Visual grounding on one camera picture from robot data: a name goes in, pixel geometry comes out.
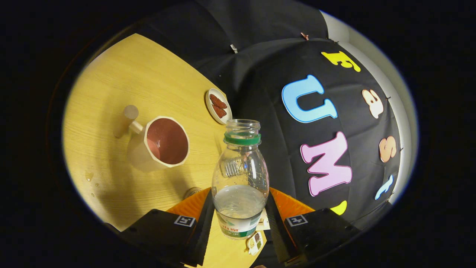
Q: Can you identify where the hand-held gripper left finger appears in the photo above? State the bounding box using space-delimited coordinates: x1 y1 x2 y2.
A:
121 187 216 268

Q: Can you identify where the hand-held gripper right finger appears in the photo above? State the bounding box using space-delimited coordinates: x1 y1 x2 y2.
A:
265 187 361 267

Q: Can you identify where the clear plastic juice bottle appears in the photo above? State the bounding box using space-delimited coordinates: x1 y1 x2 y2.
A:
211 119 270 240

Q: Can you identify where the cream cup with wooden handle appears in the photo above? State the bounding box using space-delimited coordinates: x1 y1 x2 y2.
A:
113 105 190 173

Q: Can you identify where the white condiment tray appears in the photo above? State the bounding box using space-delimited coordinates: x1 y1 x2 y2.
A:
246 231 265 256

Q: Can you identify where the white round plate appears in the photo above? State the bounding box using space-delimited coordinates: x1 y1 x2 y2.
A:
205 88 233 125

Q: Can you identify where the wooden table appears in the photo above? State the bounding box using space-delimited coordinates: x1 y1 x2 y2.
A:
62 33 269 268

